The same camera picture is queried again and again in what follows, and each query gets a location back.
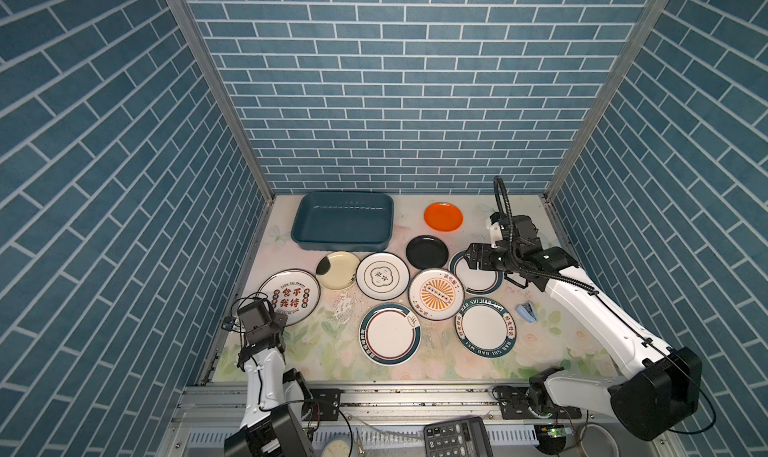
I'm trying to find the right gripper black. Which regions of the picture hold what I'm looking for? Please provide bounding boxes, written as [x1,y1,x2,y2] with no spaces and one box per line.
[461,239,520,274]

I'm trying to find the white plate green red rim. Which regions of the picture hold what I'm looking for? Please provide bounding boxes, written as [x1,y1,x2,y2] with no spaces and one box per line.
[449,252,503,295]

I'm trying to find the white plate red characters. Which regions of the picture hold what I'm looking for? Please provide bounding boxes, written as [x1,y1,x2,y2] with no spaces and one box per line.
[258,269,321,326]

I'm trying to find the green rim plate red ring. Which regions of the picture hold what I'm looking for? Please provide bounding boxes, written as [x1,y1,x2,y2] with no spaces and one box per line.
[358,302,422,367]

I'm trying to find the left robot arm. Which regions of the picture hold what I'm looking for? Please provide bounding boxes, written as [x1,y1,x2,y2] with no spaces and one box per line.
[222,292,314,456]

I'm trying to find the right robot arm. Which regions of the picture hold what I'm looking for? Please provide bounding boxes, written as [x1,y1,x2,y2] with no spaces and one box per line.
[464,212,704,441]

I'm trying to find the teal plastic bin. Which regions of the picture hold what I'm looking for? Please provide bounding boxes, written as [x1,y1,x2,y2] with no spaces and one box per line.
[291,191,394,252]

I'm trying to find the orange small plate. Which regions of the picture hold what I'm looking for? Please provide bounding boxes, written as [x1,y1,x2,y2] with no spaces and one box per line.
[423,202,464,232]

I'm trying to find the black small plate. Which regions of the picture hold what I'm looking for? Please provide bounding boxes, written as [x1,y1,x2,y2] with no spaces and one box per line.
[405,235,449,270]

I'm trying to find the white plate orange sunburst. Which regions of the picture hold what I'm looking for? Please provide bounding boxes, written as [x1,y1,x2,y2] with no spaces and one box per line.
[408,268,465,321]

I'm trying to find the green rim plate white lettering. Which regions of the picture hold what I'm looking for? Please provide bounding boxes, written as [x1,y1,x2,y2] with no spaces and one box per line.
[454,297,517,358]

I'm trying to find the light blue stapler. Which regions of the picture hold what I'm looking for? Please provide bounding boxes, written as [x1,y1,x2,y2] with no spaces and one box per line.
[516,302,538,323]

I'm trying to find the cream plate black patch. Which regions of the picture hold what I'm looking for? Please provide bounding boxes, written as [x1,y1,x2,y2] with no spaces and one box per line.
[315,251,360,291]

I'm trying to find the white plate cloud emblem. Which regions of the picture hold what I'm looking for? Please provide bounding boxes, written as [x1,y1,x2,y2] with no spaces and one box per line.
[355,252,410,301]

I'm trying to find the round white clock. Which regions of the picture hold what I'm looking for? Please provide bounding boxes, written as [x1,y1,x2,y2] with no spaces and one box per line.
[320,436,364,457]

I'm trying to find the black calculator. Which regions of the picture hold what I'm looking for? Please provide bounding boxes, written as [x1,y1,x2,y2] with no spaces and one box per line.
[423,416,493,457]

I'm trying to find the green circuit board right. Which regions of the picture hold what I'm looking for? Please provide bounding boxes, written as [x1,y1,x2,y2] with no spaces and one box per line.
[534,425,567,456]

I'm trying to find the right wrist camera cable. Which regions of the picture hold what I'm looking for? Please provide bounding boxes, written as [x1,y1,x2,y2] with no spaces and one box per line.
[493,176,523,266]

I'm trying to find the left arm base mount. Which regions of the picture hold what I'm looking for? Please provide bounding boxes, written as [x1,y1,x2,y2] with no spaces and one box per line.
[300,388,342,422]

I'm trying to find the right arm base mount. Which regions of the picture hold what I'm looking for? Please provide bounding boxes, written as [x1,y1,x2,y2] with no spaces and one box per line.
[491,385,583,420]

